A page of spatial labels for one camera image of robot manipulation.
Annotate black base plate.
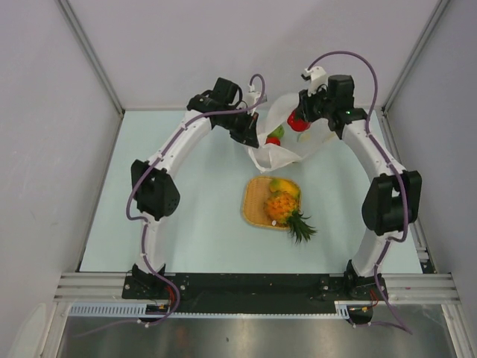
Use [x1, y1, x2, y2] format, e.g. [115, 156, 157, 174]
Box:
[121, 272, 389, 315]

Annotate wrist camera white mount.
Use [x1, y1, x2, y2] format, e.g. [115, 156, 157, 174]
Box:
[244, 86, 268, 112]
[301, 66, 328, 95]

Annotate right aluminium side rail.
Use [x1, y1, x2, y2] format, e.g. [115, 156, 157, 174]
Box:
[377, 110, 436, 274]

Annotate white plastic bag lemon print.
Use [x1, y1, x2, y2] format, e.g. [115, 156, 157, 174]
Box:
[245, 93, 336, 173]

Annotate woven bamboo tray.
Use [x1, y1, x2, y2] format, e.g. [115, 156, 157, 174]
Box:
[241, 175, 301, 230]

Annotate aluminium corner post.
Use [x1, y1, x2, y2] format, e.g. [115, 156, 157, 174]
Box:
[55, 0, 125, 119]
[381, 0, 453, 113]

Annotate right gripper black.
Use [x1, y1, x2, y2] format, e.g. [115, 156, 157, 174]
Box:
[296, 83, 335, 123]

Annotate aluminium front rail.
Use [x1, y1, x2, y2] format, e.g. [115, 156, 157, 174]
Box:
[55, 272, 461, 304]

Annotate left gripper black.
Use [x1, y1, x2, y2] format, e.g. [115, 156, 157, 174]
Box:
[217, 107, 259, 148]

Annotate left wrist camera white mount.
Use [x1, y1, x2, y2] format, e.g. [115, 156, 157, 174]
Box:
[244, 86, 268, 112]

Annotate white slotted cable duct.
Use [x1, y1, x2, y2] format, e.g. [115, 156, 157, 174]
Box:
[69, 302, 370, 320]

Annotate fake mango yellow green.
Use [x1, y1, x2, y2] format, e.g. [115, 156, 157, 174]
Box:
[269, 178, 301, 199]

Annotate fake red bell pepper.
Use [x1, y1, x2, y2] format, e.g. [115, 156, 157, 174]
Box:
[287, 110, 311, 133]

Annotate pale fake fruit slice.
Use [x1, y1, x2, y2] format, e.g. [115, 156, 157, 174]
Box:
[297, 133, 310, 142]

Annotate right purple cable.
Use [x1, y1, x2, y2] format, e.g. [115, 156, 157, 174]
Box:
[305, 50, 413, 335]

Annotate right aluminium corner post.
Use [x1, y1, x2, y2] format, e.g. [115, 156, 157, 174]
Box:
[381, 0, 453, 113]

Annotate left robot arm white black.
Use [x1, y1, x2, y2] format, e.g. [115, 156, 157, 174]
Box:
[126, 78, 266, 298]

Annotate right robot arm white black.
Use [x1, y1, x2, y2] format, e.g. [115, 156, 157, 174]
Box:
[295, 67, 422, 299]

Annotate small fake red apple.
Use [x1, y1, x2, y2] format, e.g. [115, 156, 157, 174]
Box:
[265, 136, 281, 146]

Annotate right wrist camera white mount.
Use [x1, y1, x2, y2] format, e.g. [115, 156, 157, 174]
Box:
[301, 66, 328, 95]

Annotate fake green fruit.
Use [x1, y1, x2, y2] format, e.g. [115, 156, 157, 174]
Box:
[268, 125, 285, 139]

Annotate fake pineapple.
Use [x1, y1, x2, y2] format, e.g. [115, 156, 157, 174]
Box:
[264, 191, 317, 244]

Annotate left aluminium corner post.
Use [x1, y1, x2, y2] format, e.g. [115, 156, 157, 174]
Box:
[55, 0, 125, 119]

